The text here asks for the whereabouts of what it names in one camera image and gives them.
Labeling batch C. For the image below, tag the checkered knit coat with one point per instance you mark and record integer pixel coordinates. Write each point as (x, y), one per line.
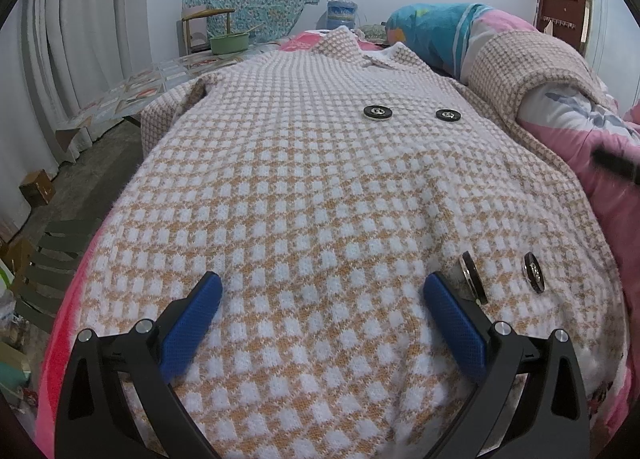
(320, 179)

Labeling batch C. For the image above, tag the green slatted chair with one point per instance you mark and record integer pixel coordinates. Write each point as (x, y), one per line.
(50, 259)

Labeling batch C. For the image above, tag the pink blue rolled quilt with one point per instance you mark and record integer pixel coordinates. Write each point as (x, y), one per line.
(600, 139)

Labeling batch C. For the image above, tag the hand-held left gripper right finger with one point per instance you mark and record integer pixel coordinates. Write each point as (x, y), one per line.
(455, 324)

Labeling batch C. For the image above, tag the blue plastic container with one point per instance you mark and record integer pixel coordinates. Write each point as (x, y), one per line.
(341, 16)

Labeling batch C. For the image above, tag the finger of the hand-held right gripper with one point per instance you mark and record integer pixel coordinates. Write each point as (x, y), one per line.
(617, 164)

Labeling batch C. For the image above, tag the white curtain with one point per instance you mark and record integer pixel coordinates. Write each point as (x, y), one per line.
(60, 39)

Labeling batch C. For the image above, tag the green basin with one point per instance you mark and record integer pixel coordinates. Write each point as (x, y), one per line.
(229, 44)

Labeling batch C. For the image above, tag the patterned cushion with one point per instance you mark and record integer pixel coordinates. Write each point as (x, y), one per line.
(372, 32)

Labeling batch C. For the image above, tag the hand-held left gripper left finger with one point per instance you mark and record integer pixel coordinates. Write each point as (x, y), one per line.
(195, 319)

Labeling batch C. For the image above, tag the wooden chair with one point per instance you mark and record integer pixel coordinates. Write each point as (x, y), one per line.
(186, 34)

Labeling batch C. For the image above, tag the cardboard box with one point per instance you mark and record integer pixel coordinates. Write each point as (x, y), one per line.
(37, 187)

